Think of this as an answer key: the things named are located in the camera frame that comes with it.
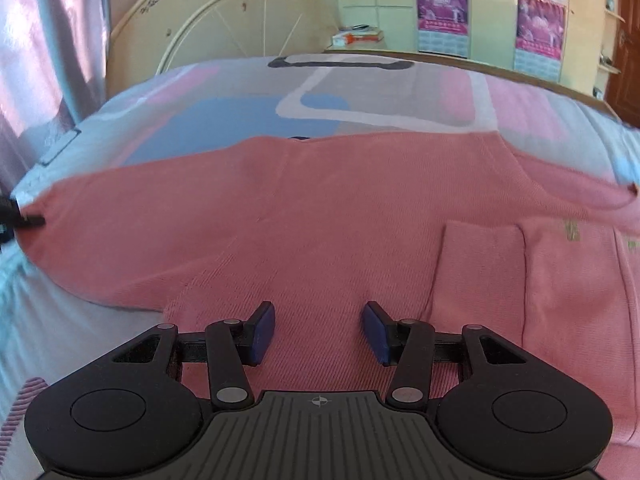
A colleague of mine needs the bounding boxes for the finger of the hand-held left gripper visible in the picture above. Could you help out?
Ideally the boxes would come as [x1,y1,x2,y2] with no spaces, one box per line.
[0,194,47,232]

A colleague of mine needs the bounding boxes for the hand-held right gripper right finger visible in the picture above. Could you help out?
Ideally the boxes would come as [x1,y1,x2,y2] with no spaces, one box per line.
[362,301,529,409]

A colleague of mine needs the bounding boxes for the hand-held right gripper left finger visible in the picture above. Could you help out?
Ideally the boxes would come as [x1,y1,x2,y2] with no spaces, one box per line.
[111,301,277,411]

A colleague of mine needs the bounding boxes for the pink knit sweater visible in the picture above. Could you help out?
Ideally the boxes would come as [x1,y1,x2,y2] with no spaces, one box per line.
[17,130,640,480]

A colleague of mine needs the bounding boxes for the pale purple curtain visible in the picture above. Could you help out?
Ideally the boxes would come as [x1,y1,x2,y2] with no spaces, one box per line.
[0,0,112,201]

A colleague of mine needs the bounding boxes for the pink striped cloth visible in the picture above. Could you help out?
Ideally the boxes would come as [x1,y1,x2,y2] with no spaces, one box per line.
[0,377,49,461]

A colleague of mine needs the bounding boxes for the printed bed sheet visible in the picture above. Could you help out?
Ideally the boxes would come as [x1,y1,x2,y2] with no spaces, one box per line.
[0,52,640,480]

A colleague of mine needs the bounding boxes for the cream headboard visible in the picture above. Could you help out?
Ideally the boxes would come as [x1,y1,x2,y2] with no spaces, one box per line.
[107,0,338,96]

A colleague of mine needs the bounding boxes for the brown wooden door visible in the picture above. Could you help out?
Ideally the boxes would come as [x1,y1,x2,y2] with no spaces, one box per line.
[604,0,640,122]

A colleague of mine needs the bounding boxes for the wooden bed frame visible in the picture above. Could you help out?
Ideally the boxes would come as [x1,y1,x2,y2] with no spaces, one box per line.
[324,48,623,120]

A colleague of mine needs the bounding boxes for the wall calendar poster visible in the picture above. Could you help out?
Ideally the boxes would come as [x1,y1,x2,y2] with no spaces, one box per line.
[414,0,470,57]
[513,0,569,82]

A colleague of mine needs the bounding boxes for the corner wall shelves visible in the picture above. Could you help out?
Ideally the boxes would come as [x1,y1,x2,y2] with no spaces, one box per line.
[592,0,627,101]

